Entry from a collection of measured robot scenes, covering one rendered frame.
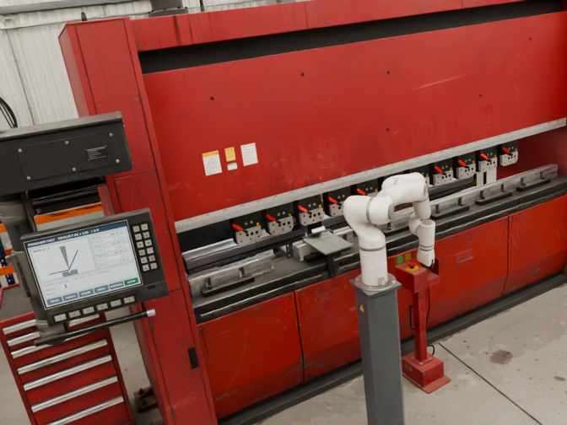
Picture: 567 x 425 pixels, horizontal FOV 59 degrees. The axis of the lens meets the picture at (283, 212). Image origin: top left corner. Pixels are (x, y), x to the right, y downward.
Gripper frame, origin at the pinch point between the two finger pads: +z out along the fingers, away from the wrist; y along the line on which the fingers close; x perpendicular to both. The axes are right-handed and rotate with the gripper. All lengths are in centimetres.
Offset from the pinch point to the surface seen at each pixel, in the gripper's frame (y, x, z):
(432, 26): -54, 56, -126
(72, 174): -4, -172, -111
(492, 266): -11, 79, 36
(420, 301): 3.3, -6.6, 18.4
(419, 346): 7, -10, 50
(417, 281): 6.1, -12.8, -0.5
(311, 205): -43, -49, -43
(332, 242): -27, -47, -24
